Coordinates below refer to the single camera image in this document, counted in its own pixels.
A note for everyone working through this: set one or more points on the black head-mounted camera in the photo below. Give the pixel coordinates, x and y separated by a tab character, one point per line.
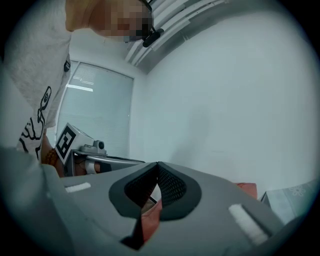
152	38

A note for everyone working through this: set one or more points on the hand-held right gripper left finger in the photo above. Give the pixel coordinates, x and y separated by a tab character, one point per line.
95	200

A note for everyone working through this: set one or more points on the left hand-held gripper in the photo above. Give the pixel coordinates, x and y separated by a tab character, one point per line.
67	142

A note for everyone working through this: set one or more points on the white printed t-shirt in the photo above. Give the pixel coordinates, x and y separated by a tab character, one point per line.
32	75

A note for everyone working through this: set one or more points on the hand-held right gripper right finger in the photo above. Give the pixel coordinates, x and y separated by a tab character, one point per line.
212	200

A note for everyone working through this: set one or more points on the light blue floral tablecloth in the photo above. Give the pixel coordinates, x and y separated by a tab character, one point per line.
292	197

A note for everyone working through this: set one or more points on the table with light blue cloth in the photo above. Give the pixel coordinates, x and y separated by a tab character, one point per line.
265	198

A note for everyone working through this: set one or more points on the person's left hand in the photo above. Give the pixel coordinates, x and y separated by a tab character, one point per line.
81	168

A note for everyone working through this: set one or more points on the grey ribbed glass partition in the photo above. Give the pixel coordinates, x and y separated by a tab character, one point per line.
100	112

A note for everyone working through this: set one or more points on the person's left forearm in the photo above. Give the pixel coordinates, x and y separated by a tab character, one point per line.
45	143

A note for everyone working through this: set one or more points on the person's face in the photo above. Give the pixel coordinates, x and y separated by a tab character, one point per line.
100	17

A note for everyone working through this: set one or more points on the pink cushioned armchair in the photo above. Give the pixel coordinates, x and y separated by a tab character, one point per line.
151	220

